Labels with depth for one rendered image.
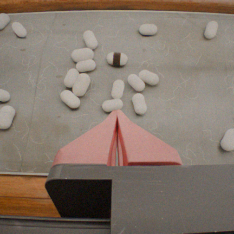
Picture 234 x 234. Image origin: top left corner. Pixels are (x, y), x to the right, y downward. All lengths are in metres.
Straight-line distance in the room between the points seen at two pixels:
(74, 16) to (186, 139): 0.30
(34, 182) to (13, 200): 0.03
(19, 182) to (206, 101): 0.31
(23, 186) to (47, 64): 0.20
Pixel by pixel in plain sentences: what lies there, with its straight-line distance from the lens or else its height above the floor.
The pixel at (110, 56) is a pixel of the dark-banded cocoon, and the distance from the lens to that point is 0.27.
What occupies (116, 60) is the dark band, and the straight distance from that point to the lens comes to 0.26.
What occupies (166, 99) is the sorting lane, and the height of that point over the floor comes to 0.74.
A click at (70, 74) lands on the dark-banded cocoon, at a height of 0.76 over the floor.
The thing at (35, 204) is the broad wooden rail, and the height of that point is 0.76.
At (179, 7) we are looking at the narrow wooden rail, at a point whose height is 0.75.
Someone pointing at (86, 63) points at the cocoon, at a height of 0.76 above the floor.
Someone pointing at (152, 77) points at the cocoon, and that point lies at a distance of 0.25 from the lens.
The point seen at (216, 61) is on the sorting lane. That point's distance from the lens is 0.34.
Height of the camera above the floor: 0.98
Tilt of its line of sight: 76 degrees down
